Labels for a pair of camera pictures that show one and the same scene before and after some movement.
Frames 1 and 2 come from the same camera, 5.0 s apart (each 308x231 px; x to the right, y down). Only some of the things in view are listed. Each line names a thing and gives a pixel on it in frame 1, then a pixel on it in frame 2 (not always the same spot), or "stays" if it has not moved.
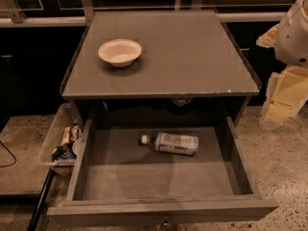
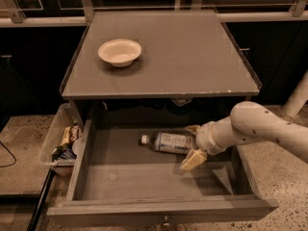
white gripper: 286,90 → 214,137
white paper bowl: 119,52 stays
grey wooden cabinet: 189,65 stays
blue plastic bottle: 171,142 stays
